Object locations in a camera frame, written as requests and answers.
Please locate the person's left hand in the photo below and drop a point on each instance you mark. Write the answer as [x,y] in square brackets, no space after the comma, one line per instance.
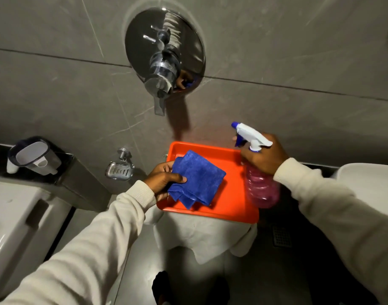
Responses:
[159,182]

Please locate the person's right hand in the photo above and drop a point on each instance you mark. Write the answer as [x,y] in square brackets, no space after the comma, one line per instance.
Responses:
[267,157]

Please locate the person's right fingers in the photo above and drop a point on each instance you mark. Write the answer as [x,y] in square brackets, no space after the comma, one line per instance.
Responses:
[244,150]

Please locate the person's left thumb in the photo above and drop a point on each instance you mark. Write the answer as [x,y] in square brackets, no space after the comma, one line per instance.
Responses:
[174,178]

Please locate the blue microfibre cloth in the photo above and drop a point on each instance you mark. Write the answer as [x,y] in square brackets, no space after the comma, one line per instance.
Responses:
[197,181]

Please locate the pink spray bottle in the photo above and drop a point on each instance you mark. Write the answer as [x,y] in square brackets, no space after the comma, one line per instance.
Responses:
[259,184]

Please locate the person's right forearm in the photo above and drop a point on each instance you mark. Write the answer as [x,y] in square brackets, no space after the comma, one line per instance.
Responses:
[343,215]

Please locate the person's left forearm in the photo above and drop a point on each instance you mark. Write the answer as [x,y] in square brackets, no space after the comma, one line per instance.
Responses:
[86,250]

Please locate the orange plastic tray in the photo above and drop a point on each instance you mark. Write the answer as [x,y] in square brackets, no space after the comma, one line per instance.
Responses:
[227,193]

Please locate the chrome soap dish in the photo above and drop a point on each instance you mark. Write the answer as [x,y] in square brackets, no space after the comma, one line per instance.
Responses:
[120,166]

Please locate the white cloth covered stool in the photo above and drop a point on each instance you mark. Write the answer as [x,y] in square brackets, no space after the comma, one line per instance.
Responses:
[203,235]

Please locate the floor drain grate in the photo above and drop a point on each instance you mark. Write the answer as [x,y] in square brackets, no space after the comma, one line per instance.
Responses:
[282,236]

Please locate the person's black shoe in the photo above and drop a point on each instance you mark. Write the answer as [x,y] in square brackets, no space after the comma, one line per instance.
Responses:
[162,289]

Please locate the chrome shower mixer valve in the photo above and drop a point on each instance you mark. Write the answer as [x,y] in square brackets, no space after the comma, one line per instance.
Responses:
[164,58]

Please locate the white wash basin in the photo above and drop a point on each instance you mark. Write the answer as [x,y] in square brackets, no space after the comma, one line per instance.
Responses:
[371,187]

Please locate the grey plastic jug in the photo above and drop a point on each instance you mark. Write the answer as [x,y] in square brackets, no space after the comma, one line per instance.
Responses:
[33,155]

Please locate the white toilet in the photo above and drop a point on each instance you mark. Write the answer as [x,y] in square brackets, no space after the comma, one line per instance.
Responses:
[19,225]

